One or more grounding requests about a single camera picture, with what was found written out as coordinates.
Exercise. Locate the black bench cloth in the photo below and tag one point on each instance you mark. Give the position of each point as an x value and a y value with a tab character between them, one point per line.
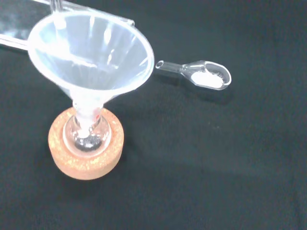
204	155

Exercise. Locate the clear acrylic funnel stand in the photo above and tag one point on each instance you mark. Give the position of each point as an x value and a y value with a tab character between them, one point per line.
12	28

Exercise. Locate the translucent plastic funnel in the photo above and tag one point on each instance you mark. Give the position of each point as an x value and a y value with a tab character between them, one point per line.
72	48

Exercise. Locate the small round-bottom glass flask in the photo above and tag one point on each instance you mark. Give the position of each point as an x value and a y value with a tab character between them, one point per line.
87	141

